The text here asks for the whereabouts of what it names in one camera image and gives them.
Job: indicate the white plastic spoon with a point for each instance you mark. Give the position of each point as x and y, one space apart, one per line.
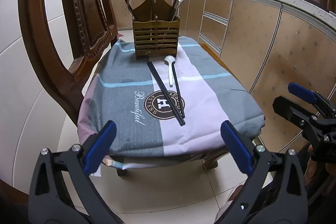
170 60

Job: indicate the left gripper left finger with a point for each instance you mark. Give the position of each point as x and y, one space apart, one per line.
49 199

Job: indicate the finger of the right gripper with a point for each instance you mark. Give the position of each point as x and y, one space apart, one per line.
302 93

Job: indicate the brown carved wooden chair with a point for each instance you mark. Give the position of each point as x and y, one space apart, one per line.
91 26

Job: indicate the brown wooden utensil holder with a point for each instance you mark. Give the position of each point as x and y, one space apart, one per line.
155 29

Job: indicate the person's right hand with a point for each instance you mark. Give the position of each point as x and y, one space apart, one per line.
312 166

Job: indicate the grey pink checked cloth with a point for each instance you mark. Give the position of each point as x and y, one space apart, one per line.
159 123

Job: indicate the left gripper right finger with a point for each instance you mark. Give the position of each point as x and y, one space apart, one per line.
274 191

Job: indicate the black chopstick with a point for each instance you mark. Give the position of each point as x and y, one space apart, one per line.
178 92
166 93

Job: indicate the brown lower kitchen cabinets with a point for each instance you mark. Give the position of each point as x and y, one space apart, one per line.
266 44

